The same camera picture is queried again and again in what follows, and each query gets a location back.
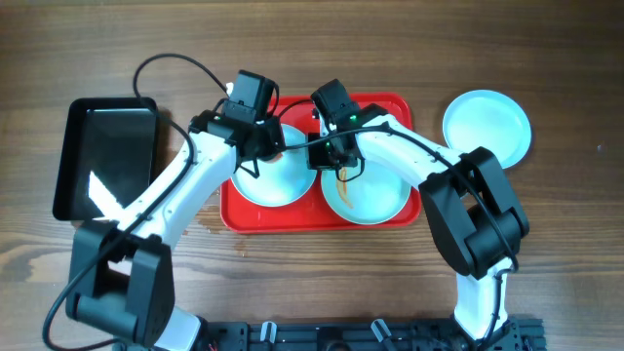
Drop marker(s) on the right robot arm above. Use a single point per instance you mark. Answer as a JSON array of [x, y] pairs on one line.
[[475, 217]]

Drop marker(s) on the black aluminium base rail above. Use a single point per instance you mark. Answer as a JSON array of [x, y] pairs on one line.
[[417, 335]]

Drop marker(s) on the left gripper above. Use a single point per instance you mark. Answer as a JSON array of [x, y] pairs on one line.
[[263, 146]]

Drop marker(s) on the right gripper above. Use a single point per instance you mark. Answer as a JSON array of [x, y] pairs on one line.
[[321, 152]]

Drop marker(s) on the black rectangular water tub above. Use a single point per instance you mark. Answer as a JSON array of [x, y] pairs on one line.
[[107, 159]]

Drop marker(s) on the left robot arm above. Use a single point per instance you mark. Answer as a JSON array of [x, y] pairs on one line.
[[121, 274]]

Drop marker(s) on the white plate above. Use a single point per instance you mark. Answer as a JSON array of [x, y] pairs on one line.
[[373, 197], [489, 119], [279, 183]]

